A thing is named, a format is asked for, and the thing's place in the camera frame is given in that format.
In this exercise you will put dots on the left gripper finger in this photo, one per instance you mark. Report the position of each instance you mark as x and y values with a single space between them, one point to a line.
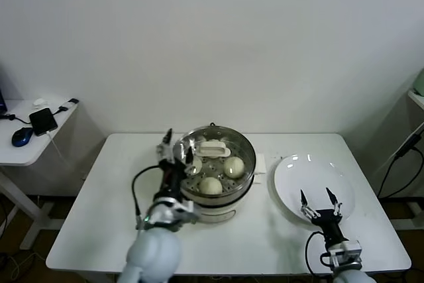
165 150
189 158

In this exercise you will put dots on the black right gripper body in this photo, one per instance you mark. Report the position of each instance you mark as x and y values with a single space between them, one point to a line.
326 220

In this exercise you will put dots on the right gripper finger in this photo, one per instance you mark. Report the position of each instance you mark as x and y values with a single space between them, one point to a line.
333 198
304 201

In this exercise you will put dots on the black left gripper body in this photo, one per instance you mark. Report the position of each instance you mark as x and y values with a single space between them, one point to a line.
172 180

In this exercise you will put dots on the white steamed baozi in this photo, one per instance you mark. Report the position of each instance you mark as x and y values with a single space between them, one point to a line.
197 165
210 185
234 167
213 140

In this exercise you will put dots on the oval glass pot lid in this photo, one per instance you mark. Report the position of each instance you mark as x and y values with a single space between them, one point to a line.
213 148

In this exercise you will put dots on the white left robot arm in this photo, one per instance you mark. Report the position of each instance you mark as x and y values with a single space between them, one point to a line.
152 253

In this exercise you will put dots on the perforated steel steamer basket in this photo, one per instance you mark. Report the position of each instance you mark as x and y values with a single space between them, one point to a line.
232 194

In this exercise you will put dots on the white oval plate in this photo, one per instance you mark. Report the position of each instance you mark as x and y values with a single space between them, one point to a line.
308 177

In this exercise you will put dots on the cream electric cooker base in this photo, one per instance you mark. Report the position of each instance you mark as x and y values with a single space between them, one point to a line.
218 213

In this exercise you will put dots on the black smartphone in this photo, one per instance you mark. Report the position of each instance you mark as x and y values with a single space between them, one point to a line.
43 122

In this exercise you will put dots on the white shelf edge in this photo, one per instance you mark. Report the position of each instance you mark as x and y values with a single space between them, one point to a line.
417 99

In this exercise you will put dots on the small white earbud case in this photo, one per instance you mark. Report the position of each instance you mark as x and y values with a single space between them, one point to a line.
39 101

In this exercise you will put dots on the blue computer mouse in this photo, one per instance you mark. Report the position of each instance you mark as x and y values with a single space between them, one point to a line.
22 137

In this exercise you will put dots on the pale green object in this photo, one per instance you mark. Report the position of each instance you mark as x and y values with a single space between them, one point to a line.
420 84

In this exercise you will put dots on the white side table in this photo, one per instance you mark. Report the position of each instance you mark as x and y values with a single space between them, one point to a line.
20 157

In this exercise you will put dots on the dark screen edge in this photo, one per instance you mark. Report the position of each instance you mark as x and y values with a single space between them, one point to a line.
2 104

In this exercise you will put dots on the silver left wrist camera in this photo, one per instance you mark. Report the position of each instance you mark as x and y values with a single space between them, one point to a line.
185 211

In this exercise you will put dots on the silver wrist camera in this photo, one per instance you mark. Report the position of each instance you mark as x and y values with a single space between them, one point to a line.
185 211
344 251

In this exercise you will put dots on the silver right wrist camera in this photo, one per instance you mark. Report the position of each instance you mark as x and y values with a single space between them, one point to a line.
344 251

